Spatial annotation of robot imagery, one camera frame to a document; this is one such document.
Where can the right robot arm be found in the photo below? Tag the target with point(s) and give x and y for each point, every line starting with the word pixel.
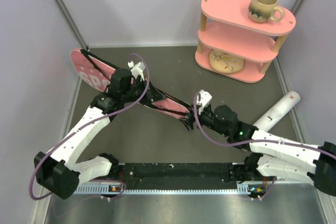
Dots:
pixel 271 155

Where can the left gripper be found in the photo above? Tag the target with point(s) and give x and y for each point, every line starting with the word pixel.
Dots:
pixel 151 95

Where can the pink three-tier shelf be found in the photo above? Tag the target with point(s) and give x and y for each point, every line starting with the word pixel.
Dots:
pixel 226 26

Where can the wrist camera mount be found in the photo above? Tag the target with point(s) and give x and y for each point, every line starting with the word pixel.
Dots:
pixel 203 99
pixel 137 69

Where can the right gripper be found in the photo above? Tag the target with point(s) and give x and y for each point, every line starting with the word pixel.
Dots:
pixel 189 121

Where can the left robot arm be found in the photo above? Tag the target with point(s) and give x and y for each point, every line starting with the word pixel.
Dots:
pixel 58 170

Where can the pink racket bag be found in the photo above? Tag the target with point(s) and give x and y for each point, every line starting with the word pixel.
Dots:
pixel 105 77

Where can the white shuttlecock tube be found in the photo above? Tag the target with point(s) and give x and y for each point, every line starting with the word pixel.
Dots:
pixel 270 118

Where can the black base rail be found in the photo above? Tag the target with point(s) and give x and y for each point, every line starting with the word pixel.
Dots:
pixel 178 178

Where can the decorated round plate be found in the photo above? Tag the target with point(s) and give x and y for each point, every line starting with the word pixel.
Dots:
pixel 225 63

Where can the beige ceramic mug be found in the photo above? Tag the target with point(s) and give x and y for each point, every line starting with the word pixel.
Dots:
pixel 261 11

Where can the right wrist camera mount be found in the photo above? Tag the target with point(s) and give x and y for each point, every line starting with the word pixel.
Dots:
pixel 203 99

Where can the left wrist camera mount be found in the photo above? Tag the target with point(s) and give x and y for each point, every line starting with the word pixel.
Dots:
pixel 137 69

